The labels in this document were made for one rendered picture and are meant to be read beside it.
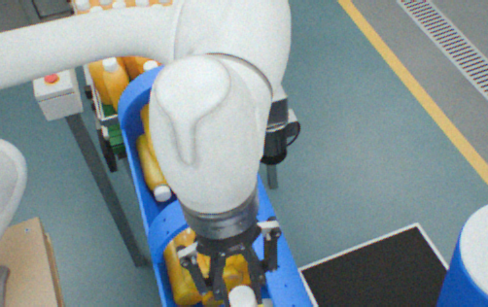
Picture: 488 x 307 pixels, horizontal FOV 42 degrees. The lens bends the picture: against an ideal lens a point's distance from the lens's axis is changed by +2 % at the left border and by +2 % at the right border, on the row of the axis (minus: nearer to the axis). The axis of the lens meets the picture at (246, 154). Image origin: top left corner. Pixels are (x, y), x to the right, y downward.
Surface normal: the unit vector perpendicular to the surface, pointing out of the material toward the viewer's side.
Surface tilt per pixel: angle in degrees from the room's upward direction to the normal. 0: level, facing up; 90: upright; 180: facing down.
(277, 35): 53
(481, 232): 0
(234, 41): 12
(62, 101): 90
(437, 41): 0
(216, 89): 20
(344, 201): 0
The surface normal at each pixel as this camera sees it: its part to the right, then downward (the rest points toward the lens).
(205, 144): 0.18, 0.64
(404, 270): -0.09, -0.63
